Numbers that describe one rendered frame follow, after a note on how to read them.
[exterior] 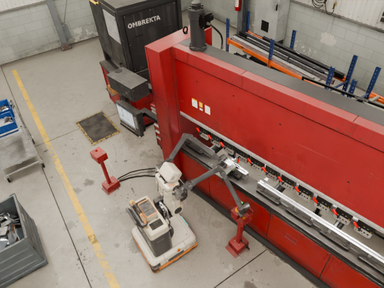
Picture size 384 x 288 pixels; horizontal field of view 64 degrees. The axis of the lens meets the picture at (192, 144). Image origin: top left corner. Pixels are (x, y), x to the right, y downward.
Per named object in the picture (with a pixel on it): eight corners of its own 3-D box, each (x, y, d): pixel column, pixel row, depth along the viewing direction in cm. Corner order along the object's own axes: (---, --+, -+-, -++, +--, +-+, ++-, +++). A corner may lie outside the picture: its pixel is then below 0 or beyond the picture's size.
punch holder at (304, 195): (295, 194, 320) (298, 184, 309) (300, 190, 324) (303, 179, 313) (308, 202, 312) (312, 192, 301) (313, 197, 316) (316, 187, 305)
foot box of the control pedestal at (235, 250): (224, 247, 407) (224, 242, 399) (238, 236, 418) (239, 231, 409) (235, 258, 395) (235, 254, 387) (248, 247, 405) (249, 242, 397)
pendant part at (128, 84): (120, 127, 429) (105, 74, 371) (134, 119, 441) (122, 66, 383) (143, 144, 401) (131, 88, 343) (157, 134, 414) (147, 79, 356)
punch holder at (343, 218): (332, 216, 298) (336, 207, 287) (336, 211, 302) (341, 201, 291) (347, 226, 290) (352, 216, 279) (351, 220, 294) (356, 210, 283)
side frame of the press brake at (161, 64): (167, 179, 499) (144, 46, 342) (203, 152, 540) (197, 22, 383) (177, 187, 485) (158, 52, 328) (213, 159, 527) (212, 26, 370)
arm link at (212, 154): (187, 137, 357) (188, 139, 347) (191, 133, 357) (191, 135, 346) (215, 159, 366) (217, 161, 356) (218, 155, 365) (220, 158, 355)
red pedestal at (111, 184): (101, 188, 493) (86, 152, 436) (114, 179, 505) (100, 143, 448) (108, 195, 482) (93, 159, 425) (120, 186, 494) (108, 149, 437)
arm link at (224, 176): (219, 171, 333) (220, 174, 322) (223, 168, 333) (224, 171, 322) (236, 204, 340) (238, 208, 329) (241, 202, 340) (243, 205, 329)
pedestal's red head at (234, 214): (230, 216, 365) (231, 207, 353) (240, 208, 372) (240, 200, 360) (242, 227, 353) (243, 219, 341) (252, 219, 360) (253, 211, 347)
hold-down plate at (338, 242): (319, 233, 319) (319, 231, 317) (321, 230, 322) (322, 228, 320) (347, 251, 303) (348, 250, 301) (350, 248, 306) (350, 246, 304)
